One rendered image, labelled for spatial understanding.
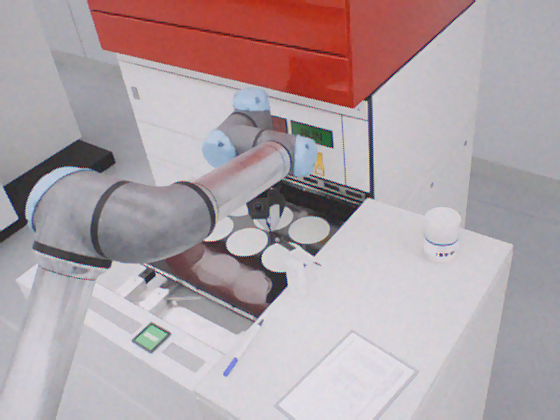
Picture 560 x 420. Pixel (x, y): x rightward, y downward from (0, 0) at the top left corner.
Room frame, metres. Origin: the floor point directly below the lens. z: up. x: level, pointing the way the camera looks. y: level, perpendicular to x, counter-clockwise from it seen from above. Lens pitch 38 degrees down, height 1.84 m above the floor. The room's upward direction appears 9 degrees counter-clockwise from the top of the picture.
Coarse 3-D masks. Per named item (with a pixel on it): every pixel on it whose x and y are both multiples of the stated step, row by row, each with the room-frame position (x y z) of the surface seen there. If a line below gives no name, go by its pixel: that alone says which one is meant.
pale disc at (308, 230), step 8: (296, 224) 1.12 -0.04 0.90; (304, 224) 1.11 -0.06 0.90; (312, 224) 1.11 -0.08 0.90; (320, 224) 1.10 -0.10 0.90; (328, 224) 1.10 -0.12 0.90; (296, 232) 1.09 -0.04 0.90; (304, 232) 1.08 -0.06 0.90; (312, 232) 1.08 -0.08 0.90; (320, 232) 1.07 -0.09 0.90; (328, 232) 1.07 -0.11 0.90; (296, 240) 1.06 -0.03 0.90; (304, 240) 1.05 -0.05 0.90; (312, 240) 1.05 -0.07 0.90
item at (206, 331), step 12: (168, 312) 0.91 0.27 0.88; (180, 312) 0.90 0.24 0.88; (192, 312) 0.90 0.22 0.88; (180, 324) 0.87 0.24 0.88; (192, 324) 0.86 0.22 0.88; (204, 324) 0.86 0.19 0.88; (216, 324) 0.85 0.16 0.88; (204, 336) 0.82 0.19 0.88; (216, 336) 0.82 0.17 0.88; (228, 336) 0.81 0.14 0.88; (216, 348) 0.79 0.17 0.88
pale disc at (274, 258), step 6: (270, 246) 1.05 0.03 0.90; (276, 246) 1.05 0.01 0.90; (282, 246) 1.04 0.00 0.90; (264, 252) 1.03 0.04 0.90; (270, 252) 1.03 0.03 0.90; (276, 252) 1.03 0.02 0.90; (282, 252) 1.02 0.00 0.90; (264, 258) 1.01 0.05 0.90; (270, 258) 1.01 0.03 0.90; (276, 258) 1.01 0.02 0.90; (282, 258) 1.00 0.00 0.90; (288, 258) 1.00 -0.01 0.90; (294, 258) 1.00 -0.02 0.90; (264, 264) 0.99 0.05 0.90; (270, 264) 0.99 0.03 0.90; (276, 264) 0.99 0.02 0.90; (282, 264) 0.98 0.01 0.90; (276, 270) 0.97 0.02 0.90; (282, 270) 0.96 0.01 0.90
